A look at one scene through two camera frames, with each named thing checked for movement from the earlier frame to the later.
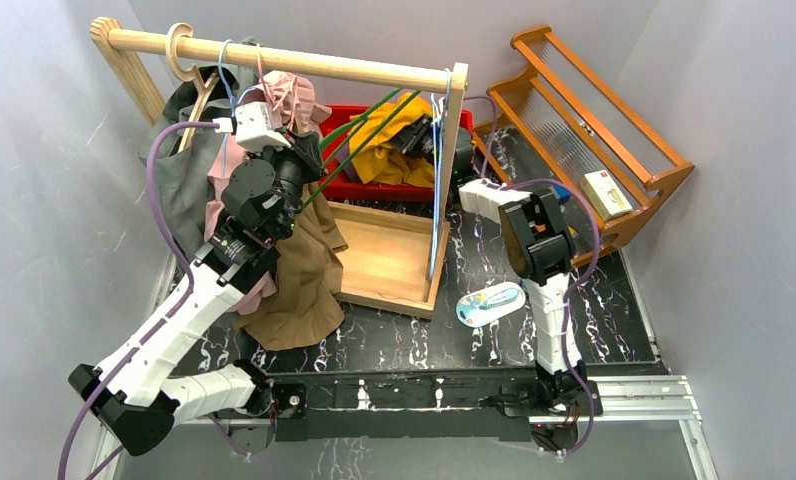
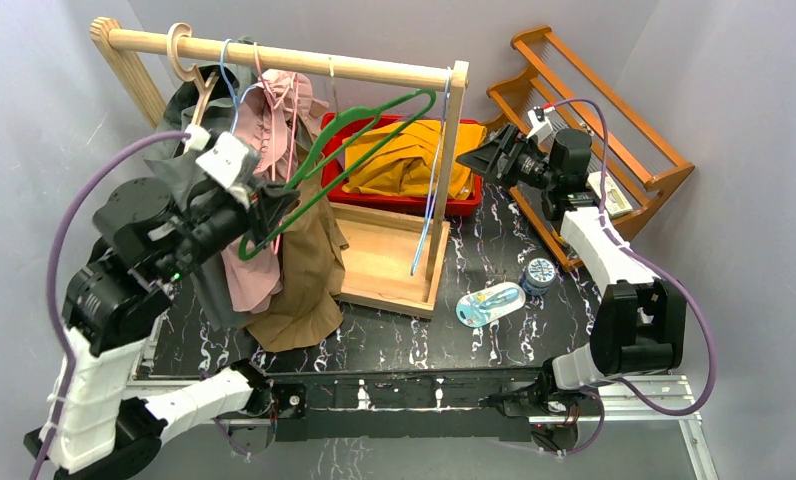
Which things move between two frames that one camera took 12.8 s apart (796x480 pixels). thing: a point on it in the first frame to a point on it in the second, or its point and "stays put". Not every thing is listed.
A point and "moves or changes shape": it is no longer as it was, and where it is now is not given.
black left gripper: x=308 y=159 to x=259 y=209
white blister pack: x=478 y=308 stays put
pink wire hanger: x=275 y=106 stays put
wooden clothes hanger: x=174 y=32 stays put
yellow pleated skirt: x=384 y=162 moves or changes shape
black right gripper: x=411 y=136 to x=486 y=158
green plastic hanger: x=332 y=138 moves or changes shape
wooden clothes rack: x=385 y=256 stays put
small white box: x=605 y=195 stays put
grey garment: x=182 y=159 stays put
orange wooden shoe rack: x=559 y=128 stays put
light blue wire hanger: x=433 y=175 moves or changes shape
